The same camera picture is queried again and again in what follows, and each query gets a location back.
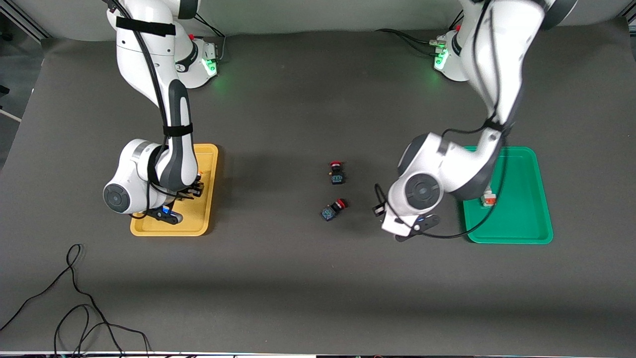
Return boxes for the black left arm base cables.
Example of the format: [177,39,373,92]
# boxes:
[375,12,464,56]

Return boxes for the loose thin black cable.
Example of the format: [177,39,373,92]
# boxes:
[0,244,152,358]

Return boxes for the black arm base cables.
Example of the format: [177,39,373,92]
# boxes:
[375,12,464,56]
[191,10,227,63]

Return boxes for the dark grey table mat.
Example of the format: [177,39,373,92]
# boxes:
[0,17,636,356]

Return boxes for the black right arm base cables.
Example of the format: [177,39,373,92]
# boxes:
[191,10,227,63]

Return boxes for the black cable along right arm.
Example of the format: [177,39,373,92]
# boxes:
[102,0,172,219]

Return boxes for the green plastic tray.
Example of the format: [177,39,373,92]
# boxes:
[462,146,554,245]

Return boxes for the yellow plastic tray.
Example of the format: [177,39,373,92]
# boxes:
[130,144,219,237]

